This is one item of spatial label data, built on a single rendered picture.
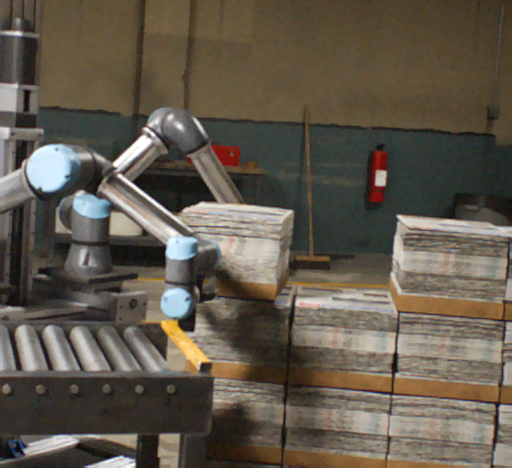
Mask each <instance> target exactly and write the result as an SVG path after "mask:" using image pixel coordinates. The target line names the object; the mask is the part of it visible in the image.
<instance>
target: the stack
mask: <svg viewBox="0 0 512 468"><path fill-rule="evenodd" d="M295 294H298V296H297V303H295V301H294V300H295ZM393 302H394V301H393V299H392V296H391V293H389V292H383V291H375V290H364V289H351V288H336V287H320V286H299V287H298V293H297V292H295V285H294V284H286V285H285V287H284V288H283V290H282V291H281V293H280V294H279V296H278V298H277V300H261V299H250V298H239V296H227V295H216V296H215V299H214V300H213V301H208V302H203V303H201V304H197V305H196V327H195V331H194V332H187V337H188V338H189V339H190V340H191V341H192V342H193V343H194V344H195V345H196V346H197V347H198V348H200V350H201V351H202V352H203V353H204V355H205V356H206V357H207V358H208V359H209V360H210V361H211V362H221V363H233V364H246V365H259V366H270V367H282V368H287V365H288V361H289V357H290V360H291V363H290V362H289V364H290V368H299V369H312V370H325V371H338V373H350V374H363V375H376V376H389V377H392V373H394V377H395V378H406V379H417V380H430V381H443V382H455V383H468V385H482V386H496V387H498V382H499V385H500V386H501V388H502V387H503V388H512V321H510V320H507V319H504V318H503V317H502V319H488V318H475V317H463V316H450V315H437V314H424V312H412V311H403V310H397V308H396V305H395V303H393ZM294 312H296V314H294ZM294 317H296V318H294ZM293 321H294V323H293ZM293 325H294V326H293ZM291 328H292V330H293V333H292V332H291ZM292 337H293V338H292ZM290 350H291V353H290ZM289 353H290V355H289ZM392 369H393V372H392ZM286 372H287V369H286ZM288 375H289V367H288V372H287V379H286V383H278V382H266V381H253V380H241V379H228V378H216V377H214V390H213V405H212V420H211V433H210V434H208V442H217V443H231V444H244V446H257V447H268V448H280V449H282V446H283V447H284V443H283V439H285V435H286V440H285V449H284V450H294V451H306V452H318V453H329V454H341V455H352V456H363V457H374V458H386V455H387V460H396V461H409V462H422V463H433V464H445V465H457V466H468V467H479V468H490V465H493V467H494V468H512V404H509V403H500V402H499V399H498V402H488V400H476V399H463V398H449V397H436V396H424V395H411V394H398V393H394V392H393V387H391V392H383V391H371V390H357V388H344V387H331V386H319V385H306V384H292V383H290V385H289V383H288ZM289 389H290V390H289ZM288 393H289V395H288ZM287 398H288V401H287ZM286 401H287V406H286ZM285 408H286V410H285ZM285 416H286V421H285ZM285 424H286V425H287V432H286V430H285ZM284 433H285V435H284ZM281 457H282V459H281V464H279V463H266V461H253V460H241V459H228V458H215V457H207V459H206V468H315V467H304V466H292V465H285V466H284V465H283V451H282V456H281Z"/></svg>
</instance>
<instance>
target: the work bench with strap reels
mask: <svg viewBox="0 0 512 468"><path fill-rule="evenodd" d="M210 144H221V145H210V147H211V148H212V150H213V151H214V153H215V155H216V156H217V159H219V161H220V162H221V164H222V166H223V167H224V169H225V170H226V172H227V174H228V175H229V177H230V179H237V186H236V189H237V191H239V193H240V194H241V196H242V199H243V190H244V180H255V187H254V202H253V206H258V207H261V199H262V184H263V174H267V170H266V169H261V168H258V169H254V168H245V165H239V164H240V154H241V150H240V148H239V147H236V146H222V143H212V142H211V143H210ZM142 173H147V174H166V175H185V176H202V175H201V173H200V171H198V170H197V168H196V167H195V165H194V163H193V162H192V160H191V157H190V156H187V162H186V161H175V163H159V162H152V163H151V164H150V165H149V166H148V167H147V168H146V169H145V170H144V171H143V172H142ZM58 209H59V207H57V196H56V197H54V199H51V200H49V201H45V202H44V212H43V232H42V251H41V255H39V258H47V265H46V266H44V267H56V266H54V254H55V243H72V231H71V230H69V229H67V228H65V227H64V226H63V225H62V223H61V222H60V220H59V216H58ZM170 213H171V214H172V215H174V216H175V217H176V219H177V220H180V221H181V222H182V219H183V216H182V214H183V213H175V212H170ZM109 245H136V246H164V245H163V244H162V243H159V242H158V241H157V240H155V239H154V237H153V236H152V235H150V234H149V233H148V232H146V231H143V228H140V227H139V226H138V225H136V224H135V223H134V222H133V221H131V220H130V219H129V217H127V216H126V215H125V214H124V213H121V212H120V211H119V210H112V212H111V221H110V239H109Z"/></svg>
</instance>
